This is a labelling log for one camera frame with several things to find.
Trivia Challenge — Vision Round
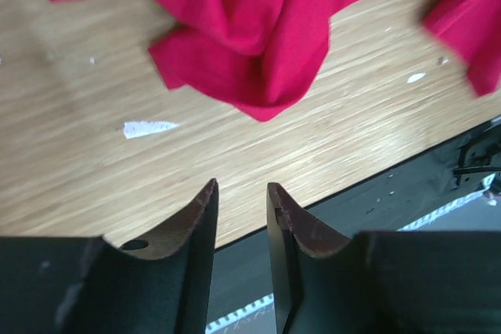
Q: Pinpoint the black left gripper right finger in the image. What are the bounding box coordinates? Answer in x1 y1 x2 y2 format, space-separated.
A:
267 183 500 333

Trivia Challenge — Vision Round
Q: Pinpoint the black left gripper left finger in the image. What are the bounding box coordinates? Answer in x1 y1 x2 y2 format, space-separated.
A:
1 180 218 333

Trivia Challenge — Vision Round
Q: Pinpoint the red t shirt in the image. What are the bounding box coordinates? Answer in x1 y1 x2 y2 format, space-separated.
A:
29 0 501 123

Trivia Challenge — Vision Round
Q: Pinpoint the white slotted cable duct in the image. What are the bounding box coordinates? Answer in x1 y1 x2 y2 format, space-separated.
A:
205 190 500 333

